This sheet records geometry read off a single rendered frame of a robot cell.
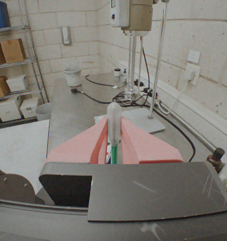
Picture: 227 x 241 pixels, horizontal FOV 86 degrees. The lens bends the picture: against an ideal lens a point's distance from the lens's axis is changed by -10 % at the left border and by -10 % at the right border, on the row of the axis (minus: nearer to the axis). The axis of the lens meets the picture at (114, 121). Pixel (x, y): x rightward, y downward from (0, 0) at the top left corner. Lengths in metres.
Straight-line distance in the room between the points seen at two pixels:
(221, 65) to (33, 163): 0.79
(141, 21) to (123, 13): 0.06
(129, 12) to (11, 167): 0.65
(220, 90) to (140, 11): 0.41
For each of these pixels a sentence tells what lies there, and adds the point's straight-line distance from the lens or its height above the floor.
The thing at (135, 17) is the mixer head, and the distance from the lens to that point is 0.48.
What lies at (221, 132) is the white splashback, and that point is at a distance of 0.62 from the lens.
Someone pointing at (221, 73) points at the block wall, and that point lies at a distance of 0.65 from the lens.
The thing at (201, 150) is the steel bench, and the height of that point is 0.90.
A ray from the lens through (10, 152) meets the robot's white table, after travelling 0.67.
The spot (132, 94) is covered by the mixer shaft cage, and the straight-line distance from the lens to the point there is 0.55.
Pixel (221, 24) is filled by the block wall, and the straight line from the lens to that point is 0.66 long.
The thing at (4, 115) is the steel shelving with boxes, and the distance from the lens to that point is 2.61.
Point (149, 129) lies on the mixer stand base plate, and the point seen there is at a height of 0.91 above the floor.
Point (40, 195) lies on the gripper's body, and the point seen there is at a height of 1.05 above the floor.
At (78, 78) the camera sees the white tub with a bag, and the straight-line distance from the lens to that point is 1.12.
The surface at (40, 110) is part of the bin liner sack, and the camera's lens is 2.08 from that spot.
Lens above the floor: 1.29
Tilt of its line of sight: 36 degrees down
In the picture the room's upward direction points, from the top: 1 degrees counter-clockwise
